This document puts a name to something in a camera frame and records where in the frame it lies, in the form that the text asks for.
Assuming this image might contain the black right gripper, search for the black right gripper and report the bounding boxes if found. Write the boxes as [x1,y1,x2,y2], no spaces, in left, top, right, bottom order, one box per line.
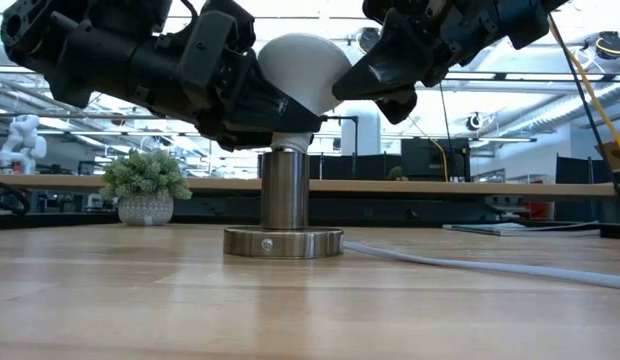
[332,0,496,126]

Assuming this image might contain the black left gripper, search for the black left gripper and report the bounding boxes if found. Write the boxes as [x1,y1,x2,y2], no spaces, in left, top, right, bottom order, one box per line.
[177,0,325,152]

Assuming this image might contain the white flood lightbulb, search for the white flood lightbulb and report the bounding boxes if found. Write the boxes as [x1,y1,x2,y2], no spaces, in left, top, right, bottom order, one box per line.
[257,32,353,154]

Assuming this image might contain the brushed metal lamp socket base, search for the brushed metal lamp socket base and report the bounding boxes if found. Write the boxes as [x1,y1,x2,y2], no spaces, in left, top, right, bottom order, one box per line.
[222,149,345,260]

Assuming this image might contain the thin black pole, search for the thin black pole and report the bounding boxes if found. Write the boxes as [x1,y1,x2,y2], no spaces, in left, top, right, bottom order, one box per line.
[439,79,454,144]

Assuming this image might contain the white column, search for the white column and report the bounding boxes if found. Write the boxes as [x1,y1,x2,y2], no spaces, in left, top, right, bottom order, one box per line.
[341,99,382,156]

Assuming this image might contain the black cabinet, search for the black cabinet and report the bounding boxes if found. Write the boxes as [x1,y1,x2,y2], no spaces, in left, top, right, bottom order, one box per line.
[400,138,471,182]

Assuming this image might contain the light wooden desk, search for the light wooden desk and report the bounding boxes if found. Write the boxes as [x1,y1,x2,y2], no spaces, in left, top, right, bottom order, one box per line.
[0,173,619,197]

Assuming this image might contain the green plant in patterned pot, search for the green plant in patterned pot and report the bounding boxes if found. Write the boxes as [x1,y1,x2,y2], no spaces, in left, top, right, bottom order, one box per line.
[99,149,193,227]

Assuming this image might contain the waterfall cover book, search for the waterfall cover book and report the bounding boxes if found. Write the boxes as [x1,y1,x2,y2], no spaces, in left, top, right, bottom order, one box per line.
[442,221,601,237]

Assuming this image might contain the red object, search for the red object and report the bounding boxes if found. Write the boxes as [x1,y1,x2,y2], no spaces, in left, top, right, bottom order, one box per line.
[507,199,555,224]

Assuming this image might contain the cardboard box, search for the cardboard box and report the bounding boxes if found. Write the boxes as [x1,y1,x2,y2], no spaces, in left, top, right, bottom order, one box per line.
[595,137,620,174]

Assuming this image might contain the white robot figure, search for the white robot figure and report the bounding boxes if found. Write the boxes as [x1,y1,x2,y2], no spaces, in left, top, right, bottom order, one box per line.
[0,114,48,175]

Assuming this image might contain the black ceiling cord reel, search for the black ceiling cord reel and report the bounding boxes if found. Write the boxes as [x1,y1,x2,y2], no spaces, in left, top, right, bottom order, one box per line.
[597,30,620,61]
[358,27,384,54]

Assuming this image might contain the black gantry frame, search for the black gantry frame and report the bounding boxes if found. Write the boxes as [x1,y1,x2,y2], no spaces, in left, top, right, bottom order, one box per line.
[319,114,360,156]

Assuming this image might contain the thin yellow hanging cable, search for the thin yellow hanging cable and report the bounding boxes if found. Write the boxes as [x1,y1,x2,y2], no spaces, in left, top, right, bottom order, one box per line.
[407,114,450,182]

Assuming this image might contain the black partition wall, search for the black partition wall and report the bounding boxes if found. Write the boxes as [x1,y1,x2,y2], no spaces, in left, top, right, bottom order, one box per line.
[257,153,404,181]

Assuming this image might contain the white lamp power cable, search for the white lamp power cable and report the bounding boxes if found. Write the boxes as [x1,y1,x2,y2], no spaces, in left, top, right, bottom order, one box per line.
[342,240,620,291]

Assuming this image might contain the long black cable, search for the long black cable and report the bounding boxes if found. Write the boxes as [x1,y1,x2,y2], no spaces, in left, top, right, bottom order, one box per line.
[545,14,620,221]

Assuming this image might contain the black cable loop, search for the black cable loop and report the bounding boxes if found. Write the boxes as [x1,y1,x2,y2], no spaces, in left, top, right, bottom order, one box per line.
[0,179,30,215]

